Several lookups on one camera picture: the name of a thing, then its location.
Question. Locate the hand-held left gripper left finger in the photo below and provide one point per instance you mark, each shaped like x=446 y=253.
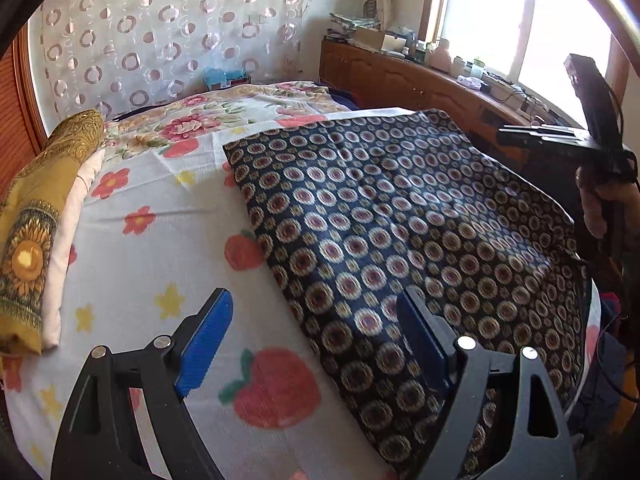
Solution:
x=205 y=345

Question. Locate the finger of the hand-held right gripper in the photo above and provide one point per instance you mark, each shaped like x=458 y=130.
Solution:
x=540 y=140
x=540 y=129

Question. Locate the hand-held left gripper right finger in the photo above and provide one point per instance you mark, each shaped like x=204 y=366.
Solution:
x=420 y=340

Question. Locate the navy medallion print pajama top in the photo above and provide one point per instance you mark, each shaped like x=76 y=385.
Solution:
x=400 y=210

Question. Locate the dark clothes pile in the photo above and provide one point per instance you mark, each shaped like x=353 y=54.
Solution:
x=605 y=370

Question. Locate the person's right hand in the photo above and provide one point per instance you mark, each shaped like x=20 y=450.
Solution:
x=592 y=205

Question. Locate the white device box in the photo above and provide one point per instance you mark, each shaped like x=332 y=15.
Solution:
x=505 y=90

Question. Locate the green lid jar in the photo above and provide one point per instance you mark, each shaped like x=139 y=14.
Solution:
x=478 y=68

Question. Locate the white jar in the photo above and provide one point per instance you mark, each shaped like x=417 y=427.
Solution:
x=458 y=66

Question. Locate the white strawberry print bedsheet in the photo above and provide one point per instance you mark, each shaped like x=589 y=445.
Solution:
x=150 y=240

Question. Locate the pink jar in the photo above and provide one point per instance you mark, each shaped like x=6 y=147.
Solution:
x=441 y=54

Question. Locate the window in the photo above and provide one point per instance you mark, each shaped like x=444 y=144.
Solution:
x=500 y=10

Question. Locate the wooden cabinet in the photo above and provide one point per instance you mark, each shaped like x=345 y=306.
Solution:
x=400 y=80

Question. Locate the pale pillow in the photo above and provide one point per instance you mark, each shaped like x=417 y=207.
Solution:
x=65 y=260

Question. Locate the cardboard box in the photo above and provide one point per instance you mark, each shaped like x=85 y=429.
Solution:
x=377 y=40

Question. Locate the navy bed sheet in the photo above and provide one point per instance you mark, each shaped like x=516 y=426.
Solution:
x=345 y=100

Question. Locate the yellow paisley blanket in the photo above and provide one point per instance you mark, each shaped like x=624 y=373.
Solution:
x=30 y=240

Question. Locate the grey mesh basket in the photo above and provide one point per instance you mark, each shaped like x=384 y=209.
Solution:
x=371 y=10

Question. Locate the stack of folded cloths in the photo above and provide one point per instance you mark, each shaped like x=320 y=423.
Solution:
x=355 y=22

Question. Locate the cream rose print blanket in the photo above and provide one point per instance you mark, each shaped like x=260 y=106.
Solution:
x=210 y=115

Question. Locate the blue tissue packet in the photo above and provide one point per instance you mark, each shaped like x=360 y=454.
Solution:
x=225 y=77

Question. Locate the wooden slatted panel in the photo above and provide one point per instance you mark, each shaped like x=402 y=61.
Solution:
x=17 y=125

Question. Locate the sheer circle pattern curtain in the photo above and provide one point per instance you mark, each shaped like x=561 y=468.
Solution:
x=175 y=25

